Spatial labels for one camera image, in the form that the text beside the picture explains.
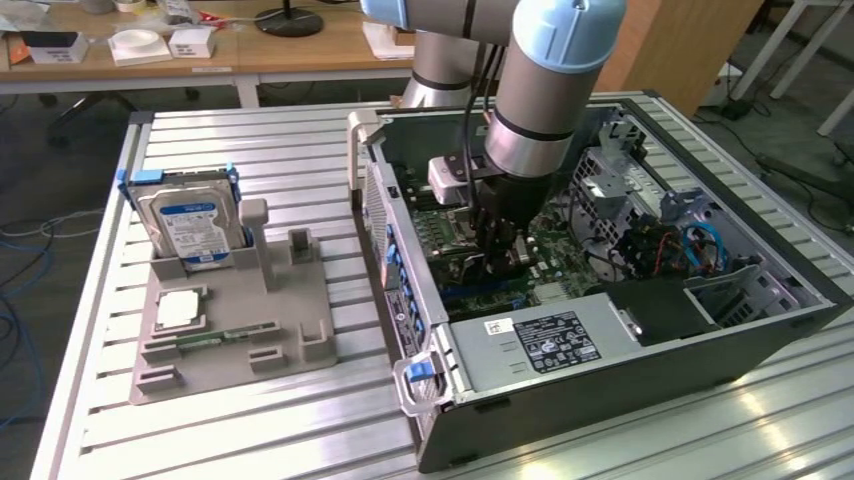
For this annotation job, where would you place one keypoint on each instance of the metal disk bay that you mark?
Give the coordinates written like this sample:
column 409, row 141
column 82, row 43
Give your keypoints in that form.
column 740, row 295

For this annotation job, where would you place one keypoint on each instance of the green RAM stick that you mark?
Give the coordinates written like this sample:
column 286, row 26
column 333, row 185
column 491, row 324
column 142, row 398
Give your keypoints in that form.
column 226, row 334

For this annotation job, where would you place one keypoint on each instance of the silver CPU chip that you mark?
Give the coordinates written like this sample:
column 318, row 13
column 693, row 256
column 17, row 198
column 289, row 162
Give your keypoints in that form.
column 178, row 307

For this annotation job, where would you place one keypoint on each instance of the hard disk blue label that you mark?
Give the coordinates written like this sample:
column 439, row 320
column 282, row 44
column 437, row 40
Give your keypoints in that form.
column 189, row 225

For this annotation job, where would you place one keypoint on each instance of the white paper stack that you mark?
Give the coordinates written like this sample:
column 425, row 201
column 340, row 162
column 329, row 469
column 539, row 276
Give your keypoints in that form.
column 386, row 45

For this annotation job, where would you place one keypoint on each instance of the black chair base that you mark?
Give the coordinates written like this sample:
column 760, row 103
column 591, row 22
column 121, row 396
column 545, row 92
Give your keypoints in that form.
column 73, row 112

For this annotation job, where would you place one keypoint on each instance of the wooden cabinet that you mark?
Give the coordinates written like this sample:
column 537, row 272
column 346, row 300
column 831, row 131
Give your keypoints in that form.
column 707, row 50

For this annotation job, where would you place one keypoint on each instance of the grey power supply unit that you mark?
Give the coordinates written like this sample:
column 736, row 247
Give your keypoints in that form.
column 567, row 340

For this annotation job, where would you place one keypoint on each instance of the green motherboard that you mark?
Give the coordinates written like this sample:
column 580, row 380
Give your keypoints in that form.
column 553, row 280

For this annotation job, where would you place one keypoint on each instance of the black plastic shroud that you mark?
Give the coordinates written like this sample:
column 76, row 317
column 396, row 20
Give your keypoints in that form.
column 660, row 310

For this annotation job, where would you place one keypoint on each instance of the black round monitor base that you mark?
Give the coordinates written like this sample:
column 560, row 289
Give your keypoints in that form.
column 289, row 22

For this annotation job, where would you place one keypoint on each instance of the wooden desk white frame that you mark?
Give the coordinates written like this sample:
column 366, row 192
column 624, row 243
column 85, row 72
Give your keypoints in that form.
column 300, row 50

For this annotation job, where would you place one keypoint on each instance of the CPU socket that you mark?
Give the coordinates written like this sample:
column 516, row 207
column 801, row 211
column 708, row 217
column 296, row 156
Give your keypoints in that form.
column 460, row 230

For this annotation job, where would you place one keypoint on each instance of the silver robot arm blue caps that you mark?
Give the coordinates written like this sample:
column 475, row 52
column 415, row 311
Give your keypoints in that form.
column 547, row 75

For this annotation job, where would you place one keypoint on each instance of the blue case latch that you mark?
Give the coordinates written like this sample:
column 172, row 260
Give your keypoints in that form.
column 417, row 372

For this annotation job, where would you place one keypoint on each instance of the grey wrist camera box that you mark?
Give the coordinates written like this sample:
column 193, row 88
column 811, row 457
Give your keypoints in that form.
column 453, row 182

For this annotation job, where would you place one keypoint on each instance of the metal drive cage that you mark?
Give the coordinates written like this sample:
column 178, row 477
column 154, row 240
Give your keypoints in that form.
column 613, row 190

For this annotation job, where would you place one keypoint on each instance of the white box round recess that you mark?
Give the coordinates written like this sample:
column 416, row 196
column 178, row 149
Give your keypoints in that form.
column 138, row 47

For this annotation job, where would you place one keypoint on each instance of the white box black lid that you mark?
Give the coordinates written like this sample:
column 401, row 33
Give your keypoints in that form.
column 56, row 47

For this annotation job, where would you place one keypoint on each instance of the black open PC case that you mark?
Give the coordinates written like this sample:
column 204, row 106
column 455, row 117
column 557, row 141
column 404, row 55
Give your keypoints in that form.
column 600, row 400

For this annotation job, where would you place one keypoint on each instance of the small white labelled box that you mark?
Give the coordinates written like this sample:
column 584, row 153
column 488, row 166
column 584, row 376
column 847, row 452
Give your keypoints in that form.
column 192, row 44

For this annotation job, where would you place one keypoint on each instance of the blue expansion slot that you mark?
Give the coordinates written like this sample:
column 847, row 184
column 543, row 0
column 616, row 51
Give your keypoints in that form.
column 453, row 291

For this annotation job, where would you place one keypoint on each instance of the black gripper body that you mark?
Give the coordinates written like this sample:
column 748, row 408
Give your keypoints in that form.
column 513, row 200

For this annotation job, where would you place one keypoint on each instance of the white table frame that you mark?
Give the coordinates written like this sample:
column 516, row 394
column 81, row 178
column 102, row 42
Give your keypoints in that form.
column 787, row 80

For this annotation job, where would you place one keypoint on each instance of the grey printed parts rack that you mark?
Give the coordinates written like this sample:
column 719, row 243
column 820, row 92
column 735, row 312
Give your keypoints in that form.
column 293, row 300

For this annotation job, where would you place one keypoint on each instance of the blue disk caddy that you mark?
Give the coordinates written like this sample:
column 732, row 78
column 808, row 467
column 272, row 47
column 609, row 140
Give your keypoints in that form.
column 146, row 177

